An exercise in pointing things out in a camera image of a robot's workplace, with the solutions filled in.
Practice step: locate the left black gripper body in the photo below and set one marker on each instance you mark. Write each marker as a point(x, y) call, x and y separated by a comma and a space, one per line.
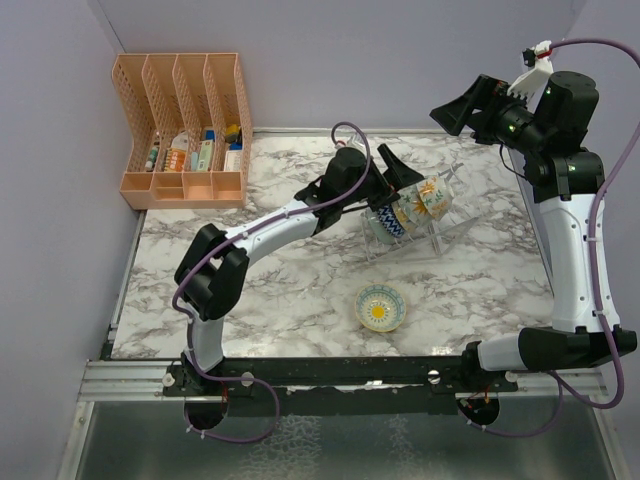
point(374, 188)

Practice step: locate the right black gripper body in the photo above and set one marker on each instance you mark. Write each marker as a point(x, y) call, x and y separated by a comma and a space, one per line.
point(516, 124)

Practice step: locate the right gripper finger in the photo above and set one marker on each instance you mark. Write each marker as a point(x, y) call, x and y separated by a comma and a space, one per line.
point(453, 116)
point(482, 131)

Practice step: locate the yellow leaf patterned bowl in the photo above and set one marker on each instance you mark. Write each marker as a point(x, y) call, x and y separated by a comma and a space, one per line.
point(436, 194)

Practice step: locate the red patterned bowl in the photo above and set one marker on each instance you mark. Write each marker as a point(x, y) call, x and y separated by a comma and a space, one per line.
point(387, 218)

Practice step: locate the blue orange floral bowl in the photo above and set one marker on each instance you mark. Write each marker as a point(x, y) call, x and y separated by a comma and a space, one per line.
point(402, 218)

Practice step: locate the teal ceramic bowl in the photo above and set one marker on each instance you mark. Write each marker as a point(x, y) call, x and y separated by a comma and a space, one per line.
point(379, 231)

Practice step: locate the yellow blue rimmed bowl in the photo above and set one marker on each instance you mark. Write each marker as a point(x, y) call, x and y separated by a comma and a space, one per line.
point(380, 308)

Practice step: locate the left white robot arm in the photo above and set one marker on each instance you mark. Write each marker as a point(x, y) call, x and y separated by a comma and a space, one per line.
point(211, 275)

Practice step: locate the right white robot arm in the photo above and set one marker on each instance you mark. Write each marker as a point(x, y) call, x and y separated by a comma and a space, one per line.
point(565, 178)

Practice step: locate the white flat packet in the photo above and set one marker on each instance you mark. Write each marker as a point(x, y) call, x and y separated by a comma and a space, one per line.
point(233, 160)

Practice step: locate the yellow black toy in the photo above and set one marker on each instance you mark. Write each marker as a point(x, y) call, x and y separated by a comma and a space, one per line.
point(233, 134)

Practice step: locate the teal white box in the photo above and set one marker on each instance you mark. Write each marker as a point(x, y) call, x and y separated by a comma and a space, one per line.
point(201, 158)

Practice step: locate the peach plastic desk organizer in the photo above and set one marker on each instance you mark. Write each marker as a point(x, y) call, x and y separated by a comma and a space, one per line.
point(163, 94)

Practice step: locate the orange white box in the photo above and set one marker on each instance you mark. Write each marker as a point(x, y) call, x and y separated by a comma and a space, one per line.
point(176, 153)

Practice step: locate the small bottles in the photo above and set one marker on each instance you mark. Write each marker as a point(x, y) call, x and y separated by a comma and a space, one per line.
point(152, 157)

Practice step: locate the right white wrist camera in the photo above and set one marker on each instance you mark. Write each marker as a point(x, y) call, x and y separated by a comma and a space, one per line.
point(539, 69)

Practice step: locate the white wire dish rack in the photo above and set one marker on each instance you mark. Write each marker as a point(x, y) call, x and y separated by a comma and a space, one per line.
point(437, 238)

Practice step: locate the black mounting base rail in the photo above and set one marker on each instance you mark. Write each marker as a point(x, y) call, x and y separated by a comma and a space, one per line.
point(327, 386)

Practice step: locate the aluminium frame rail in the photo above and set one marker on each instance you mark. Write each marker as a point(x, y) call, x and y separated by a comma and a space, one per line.
point(143, 381)

